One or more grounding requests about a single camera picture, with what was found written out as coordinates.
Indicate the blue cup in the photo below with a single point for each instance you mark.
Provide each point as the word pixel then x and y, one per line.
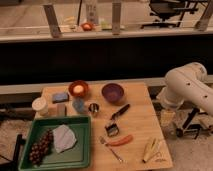
pixel 78 105

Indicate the wooden table board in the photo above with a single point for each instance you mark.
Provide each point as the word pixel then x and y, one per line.
pixel 139 120

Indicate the purple bowl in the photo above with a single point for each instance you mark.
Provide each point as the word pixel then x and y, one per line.
pixel 112 92

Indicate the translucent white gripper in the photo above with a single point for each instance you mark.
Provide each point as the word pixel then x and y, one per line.
pixel 166 117

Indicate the green plastic tray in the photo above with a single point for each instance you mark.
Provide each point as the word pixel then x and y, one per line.
pixel 75 158

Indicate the orange bowl with egg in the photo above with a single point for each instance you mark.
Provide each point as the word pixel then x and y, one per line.
pixel 78 88

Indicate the blue sponge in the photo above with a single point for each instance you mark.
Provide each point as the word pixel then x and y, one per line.
pixel 60 97

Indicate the small wooden block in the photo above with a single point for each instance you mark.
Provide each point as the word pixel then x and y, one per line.
pixel 61 110

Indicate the grey folded cloth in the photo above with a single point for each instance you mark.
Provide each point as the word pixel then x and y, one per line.
pixel 64 138

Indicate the orange object on shelf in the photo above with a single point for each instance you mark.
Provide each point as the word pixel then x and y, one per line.
pixel 87 26

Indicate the bunch of dark grapes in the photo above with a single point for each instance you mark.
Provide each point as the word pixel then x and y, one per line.
pixel 41 148

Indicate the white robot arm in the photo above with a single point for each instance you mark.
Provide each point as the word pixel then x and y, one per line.
pixel 186 83

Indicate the small metal cup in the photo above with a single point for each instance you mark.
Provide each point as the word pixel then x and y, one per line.
pixel 93 108

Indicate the black office chair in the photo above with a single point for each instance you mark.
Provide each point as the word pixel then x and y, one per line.
pixel 170 13

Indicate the metal fork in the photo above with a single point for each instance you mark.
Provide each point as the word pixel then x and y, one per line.
pixel 103 141

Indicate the orange carrot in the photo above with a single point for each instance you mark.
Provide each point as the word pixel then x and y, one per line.
pixel 121 141

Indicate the yellow banana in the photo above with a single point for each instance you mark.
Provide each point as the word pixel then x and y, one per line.
pixel 150 149

